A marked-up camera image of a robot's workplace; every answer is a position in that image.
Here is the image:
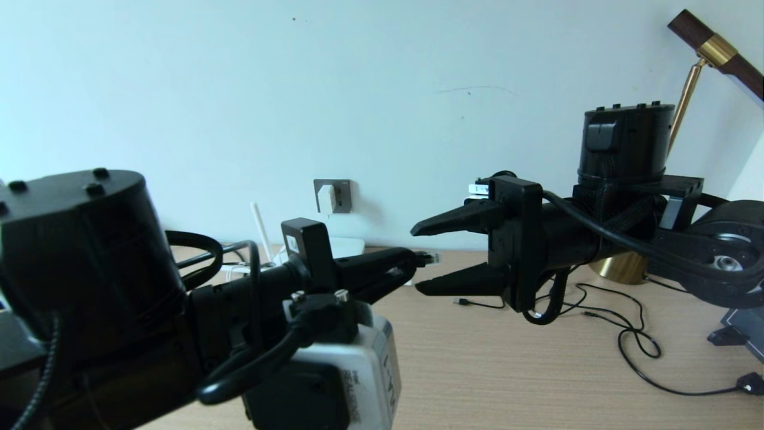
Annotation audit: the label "dark framed panel on stand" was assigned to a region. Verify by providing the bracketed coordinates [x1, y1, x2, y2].
[707, 305, 764, 364]

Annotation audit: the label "brass desk lamp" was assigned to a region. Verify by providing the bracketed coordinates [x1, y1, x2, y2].
[588, 9, 764, 284]

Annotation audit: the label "light grey wrist camera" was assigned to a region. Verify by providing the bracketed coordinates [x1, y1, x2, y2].
[286, 311, 402, 430]
[467, 178, 493, 204]

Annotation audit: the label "grey wall socket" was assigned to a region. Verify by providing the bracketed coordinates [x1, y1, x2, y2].
[313, 179, 352, 214]

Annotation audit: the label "black cable silver tip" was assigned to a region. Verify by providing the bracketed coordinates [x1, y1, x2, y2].
[530, 281, 646, 330]

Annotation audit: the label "black looped cable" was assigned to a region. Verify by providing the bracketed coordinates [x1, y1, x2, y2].
[643, 276, 693, 298]

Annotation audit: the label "black charging cables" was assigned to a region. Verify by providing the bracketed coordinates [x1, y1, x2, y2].
[617, 325, 764, 396]

